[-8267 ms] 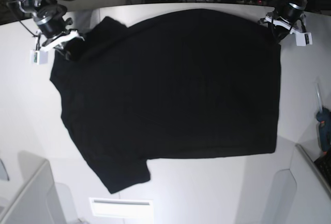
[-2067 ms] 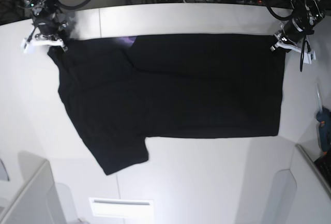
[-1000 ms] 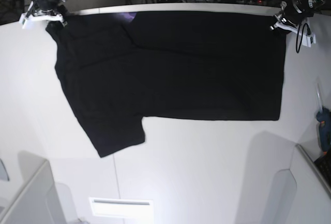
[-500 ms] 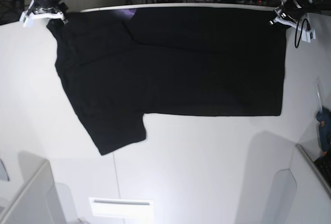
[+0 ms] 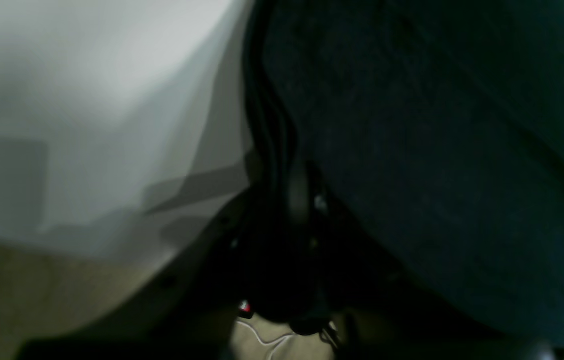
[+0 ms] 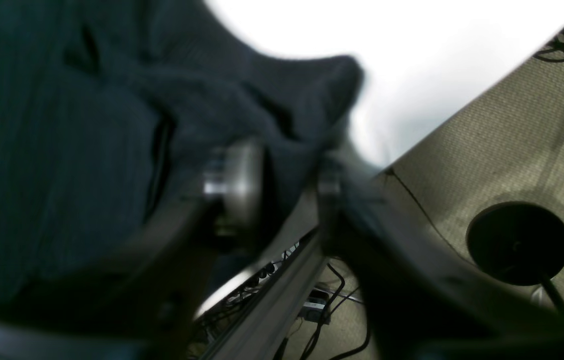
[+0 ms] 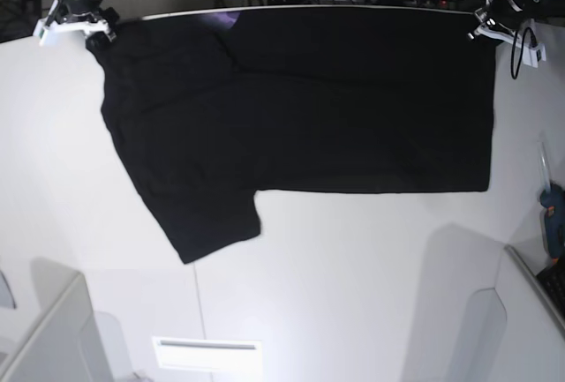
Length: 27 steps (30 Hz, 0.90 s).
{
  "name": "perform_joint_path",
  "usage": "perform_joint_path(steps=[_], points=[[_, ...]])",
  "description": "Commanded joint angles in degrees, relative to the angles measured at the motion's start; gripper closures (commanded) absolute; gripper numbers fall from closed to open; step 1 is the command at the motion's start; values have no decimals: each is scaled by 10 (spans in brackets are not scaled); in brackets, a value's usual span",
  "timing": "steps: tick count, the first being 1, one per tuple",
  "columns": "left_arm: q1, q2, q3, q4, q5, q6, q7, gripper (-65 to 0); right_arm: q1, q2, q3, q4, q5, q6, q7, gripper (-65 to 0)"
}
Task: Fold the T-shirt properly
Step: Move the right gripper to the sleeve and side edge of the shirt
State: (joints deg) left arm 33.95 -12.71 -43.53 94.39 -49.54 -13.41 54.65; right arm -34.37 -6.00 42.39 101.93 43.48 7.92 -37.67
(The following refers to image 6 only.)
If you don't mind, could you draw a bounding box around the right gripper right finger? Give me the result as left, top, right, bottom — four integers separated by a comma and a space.
316, 154, 564, 360

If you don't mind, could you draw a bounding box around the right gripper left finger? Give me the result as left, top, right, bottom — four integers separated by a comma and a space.
0, 140, 265, 360

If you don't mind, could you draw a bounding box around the black T-shirt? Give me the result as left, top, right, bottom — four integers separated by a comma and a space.
0, 0, 363, 303

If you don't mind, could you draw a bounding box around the black round stand base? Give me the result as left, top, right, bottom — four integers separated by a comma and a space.
465, 202, 564, 314

